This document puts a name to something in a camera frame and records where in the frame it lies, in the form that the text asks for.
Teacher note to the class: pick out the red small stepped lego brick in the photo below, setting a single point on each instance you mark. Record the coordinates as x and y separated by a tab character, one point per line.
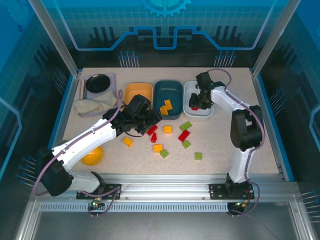
153	138

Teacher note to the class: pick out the beige folded cloth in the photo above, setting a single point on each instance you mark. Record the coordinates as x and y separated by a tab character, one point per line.
90	105

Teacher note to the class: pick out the aluminium frame post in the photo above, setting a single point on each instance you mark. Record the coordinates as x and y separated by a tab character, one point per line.
274	37
56	37

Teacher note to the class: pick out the yellow long lego brick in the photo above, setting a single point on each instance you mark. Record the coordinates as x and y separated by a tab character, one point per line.
168	104

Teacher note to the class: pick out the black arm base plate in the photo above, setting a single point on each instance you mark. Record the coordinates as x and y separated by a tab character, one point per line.
216	192
82	194

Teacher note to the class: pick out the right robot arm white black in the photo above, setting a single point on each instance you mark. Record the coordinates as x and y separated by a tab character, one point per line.
246	130

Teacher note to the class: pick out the black round plate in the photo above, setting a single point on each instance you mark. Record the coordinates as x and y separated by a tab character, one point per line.
98	83

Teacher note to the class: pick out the teal oblong container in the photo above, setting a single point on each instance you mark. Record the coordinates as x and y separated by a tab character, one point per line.
167	88

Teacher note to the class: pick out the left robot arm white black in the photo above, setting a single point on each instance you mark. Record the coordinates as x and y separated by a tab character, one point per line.
85	142

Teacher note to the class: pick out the aluminium mounting rail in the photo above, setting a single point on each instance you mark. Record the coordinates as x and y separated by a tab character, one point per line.
162	187

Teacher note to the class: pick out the white oblong container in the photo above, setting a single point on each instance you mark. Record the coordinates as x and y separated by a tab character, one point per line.
205	113

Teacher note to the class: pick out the green long lego brick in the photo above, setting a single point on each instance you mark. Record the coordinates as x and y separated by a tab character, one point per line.
185	126

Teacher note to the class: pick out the red long lego brick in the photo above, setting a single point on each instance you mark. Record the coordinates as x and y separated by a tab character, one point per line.
195	109
153	130
184	136

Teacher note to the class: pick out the green square lego brick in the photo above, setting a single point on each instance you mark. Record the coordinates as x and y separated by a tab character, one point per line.
164	153
186	144
198	156

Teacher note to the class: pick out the yellow round bowl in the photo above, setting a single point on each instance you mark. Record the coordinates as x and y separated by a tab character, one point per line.
93	157

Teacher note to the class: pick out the lilac plastic tray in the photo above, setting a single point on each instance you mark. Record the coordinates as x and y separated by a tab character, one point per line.
113	77

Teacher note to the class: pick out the orange long lego brick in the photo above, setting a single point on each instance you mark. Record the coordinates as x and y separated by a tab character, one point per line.
164	110

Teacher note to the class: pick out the yellow-orange oblong container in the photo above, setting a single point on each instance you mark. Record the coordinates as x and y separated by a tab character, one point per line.
137	90

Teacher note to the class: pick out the beige wooden chopstick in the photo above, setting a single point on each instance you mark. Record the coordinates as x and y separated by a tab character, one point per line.
82	88

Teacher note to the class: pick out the yellow square lego brick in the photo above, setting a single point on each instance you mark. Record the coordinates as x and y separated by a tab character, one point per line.
167	129
127	142
157	148

